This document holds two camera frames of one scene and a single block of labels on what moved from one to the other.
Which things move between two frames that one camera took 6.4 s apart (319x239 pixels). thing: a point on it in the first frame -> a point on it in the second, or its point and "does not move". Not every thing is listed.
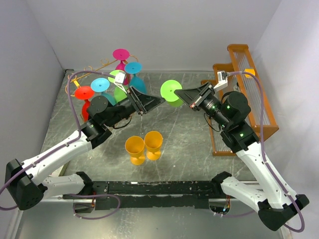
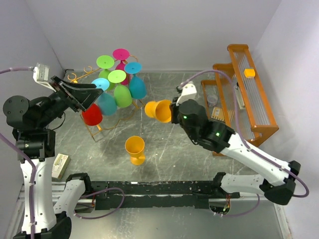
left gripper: x=145 y=103 -> x=81 y=95
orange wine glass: x=135 y=145 does not move
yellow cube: x=250 y=70 does not move
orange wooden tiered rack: x=243 y=77 does not move
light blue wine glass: x=101 y=85 does not move
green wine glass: x=167 y=92 -> x=105 y=62
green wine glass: x=118 y=94 does not move
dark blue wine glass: x=136 y=81 does not move
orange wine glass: x=153 y=141 -> x=160 y=109
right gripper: x=195 y=97 -> x=174 y=107
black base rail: x=172 y=194 does not move
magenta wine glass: x=122 y=54 does not move
